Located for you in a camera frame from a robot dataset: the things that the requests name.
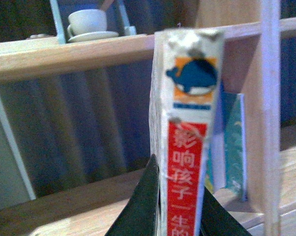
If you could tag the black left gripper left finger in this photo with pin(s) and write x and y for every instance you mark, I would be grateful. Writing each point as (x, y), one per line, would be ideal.
(139, 216)

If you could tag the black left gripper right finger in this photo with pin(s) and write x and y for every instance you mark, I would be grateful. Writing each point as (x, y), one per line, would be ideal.
(216, 221)

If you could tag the red white spine book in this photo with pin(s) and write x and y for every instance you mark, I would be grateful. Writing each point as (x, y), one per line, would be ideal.
(185, 82)

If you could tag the colourful green picture book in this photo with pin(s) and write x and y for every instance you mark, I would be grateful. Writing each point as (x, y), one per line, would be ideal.
(209, 180)

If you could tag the wooden bookshelf unit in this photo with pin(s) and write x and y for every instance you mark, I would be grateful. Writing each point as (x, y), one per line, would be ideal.
(91, 209)

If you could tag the teal cover book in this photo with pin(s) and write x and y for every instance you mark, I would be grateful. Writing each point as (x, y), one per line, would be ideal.
(235, 143)

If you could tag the white saucer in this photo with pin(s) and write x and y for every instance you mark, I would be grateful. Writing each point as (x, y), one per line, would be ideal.
(93, 36)

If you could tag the white ceramic cup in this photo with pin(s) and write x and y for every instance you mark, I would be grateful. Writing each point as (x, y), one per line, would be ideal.
(86, 21)

